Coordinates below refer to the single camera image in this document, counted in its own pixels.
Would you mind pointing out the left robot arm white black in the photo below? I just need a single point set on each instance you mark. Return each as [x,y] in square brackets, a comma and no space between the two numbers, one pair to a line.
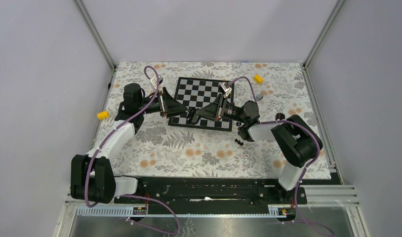
[92,177]

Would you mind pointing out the yellow block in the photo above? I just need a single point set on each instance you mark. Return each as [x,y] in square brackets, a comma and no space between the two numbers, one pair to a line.
[258,79]
[103,115]

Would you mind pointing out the yellow block left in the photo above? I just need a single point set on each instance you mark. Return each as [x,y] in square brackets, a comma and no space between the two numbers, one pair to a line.
[103,115]

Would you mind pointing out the black white checkerboard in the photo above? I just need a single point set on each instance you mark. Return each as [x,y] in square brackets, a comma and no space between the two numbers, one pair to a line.
[197,93]

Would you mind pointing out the yellow block right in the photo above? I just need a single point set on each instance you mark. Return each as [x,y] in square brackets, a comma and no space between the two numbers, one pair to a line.
[258,79]

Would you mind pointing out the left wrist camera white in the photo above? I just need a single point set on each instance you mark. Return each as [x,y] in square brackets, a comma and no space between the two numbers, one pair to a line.
[156,82]

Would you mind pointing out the black earbud pair lower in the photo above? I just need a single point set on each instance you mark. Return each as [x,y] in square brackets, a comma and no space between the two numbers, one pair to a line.
[239,142]

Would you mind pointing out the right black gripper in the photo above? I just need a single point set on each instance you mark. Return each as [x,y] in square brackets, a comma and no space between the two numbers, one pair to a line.
[214,110]

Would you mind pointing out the small grey block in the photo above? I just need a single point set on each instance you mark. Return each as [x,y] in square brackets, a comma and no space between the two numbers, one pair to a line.
[259,97]

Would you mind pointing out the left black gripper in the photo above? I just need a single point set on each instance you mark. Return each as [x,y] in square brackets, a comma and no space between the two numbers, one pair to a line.
[168,106]

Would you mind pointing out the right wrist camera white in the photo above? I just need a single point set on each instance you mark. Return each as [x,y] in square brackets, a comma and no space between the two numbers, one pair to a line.
[225,89]

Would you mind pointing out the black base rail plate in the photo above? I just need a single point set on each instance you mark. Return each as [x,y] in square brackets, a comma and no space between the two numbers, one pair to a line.
[189,195]

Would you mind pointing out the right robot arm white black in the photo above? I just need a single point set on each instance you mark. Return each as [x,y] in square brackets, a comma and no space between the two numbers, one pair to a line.
[299,144]

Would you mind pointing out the black earbud charging case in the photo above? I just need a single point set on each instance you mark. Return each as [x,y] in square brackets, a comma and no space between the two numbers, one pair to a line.
[279,116]

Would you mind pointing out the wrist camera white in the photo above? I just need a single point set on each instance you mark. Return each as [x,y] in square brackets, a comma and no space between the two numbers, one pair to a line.
[225,89]
[156,82]

